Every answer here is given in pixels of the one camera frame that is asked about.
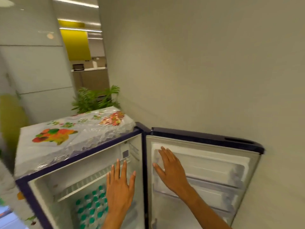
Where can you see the person's left middle finger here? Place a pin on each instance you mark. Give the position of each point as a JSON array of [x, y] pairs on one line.
[[118, 169]]

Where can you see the green potted plant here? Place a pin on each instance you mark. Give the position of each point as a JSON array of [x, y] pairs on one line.
[[91, 100]]

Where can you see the black microwave oven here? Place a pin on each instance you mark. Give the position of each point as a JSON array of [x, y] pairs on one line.
[[78, 67]]

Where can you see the person's left hand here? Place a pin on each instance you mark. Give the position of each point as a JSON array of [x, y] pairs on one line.
[[118, 190]]

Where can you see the person's left forearm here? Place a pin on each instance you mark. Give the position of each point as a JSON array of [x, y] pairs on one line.
[[115, 221]]

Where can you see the white door shelf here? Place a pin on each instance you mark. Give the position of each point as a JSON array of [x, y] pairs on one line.
[[214, 196], [209, 165]]

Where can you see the wooden counter cabinet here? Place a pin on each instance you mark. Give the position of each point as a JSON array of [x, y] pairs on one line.
[[91, 79]]

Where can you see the group of green-capped bottles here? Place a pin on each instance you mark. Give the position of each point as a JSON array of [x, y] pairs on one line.
[[91, 207]]

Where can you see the person's right forearm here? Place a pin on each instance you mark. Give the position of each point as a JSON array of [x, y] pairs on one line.
[[206, 212]]

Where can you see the person's right hand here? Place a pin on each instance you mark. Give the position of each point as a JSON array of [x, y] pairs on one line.
[[172, 174]]

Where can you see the dark blue refrigerator door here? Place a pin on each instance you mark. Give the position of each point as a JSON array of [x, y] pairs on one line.
[[209, 164]]

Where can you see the clear floral plastic fridge cover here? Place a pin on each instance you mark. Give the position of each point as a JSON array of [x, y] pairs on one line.
[[71, 138]]

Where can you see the ceiling light strip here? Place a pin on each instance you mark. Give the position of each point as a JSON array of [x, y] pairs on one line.
[[73, 2]]

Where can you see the dark blue refrigerator body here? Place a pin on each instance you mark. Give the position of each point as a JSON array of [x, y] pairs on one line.
[[69, 174]]

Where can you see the person's right thumb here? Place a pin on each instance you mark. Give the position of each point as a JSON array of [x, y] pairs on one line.
[[158, 170]]

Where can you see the person's left thumb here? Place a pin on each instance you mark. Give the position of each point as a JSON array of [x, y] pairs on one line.
[[132, 180]]

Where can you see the person's left little finger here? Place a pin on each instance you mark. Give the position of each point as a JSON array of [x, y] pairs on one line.
[[108, 180]]

